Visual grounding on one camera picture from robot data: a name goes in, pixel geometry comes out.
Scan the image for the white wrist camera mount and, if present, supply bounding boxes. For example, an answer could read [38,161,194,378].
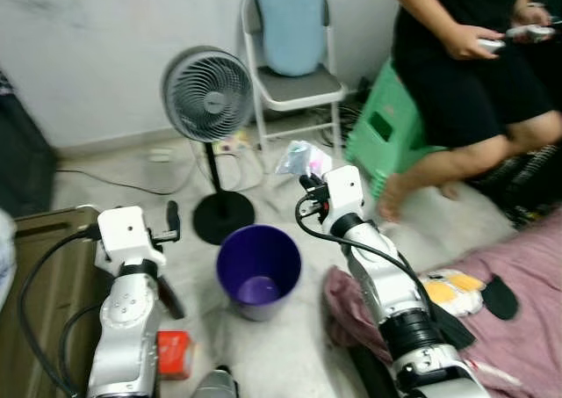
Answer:
[97,206,159,267]
[323,165,365,223]

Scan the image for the person's left hand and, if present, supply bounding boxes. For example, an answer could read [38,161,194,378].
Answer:
[516,3,554,32]

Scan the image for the black bag white lettering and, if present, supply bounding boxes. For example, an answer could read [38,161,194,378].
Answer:
[470,143,562,228]

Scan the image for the red cardboard box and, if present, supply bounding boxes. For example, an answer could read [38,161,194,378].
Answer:
[156,330,194,380]

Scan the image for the purple cartoon mouse quilt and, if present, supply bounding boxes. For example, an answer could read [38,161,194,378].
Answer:
[323,206,562,398]

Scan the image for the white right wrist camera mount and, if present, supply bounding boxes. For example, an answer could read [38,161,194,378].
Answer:
[323,165,365,223]

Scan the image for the grey left robot leg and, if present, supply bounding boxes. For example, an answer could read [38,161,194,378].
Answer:
[189,367,238,398]

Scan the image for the green plastic stool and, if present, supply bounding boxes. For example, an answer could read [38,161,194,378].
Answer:
[345,60,449,197]

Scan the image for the person's right hand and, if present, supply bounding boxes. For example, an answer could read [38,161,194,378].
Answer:
[443,25,504,62]

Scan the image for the white pink wrapper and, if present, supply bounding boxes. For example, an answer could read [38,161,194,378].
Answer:
[275,141,335,179]

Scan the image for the white grey folding chair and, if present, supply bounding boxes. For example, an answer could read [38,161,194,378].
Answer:
[240,0,349,166]

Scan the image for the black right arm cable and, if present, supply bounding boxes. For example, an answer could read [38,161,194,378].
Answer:
[294,194,431,313]

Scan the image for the white handheld controller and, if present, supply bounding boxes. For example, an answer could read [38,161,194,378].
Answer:
[507,25,557,44]
[477,38,507,53]

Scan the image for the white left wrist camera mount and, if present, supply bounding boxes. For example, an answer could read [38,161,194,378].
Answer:
[97,206,159,267]

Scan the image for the black floor cable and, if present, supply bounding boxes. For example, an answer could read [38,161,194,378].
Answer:
[54,166,194,197]

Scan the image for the grey pedestal fan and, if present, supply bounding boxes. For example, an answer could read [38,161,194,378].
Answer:
[162,47,257,246]

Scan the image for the light blue cushion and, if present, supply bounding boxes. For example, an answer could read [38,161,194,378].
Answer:
[255,0,328,76]

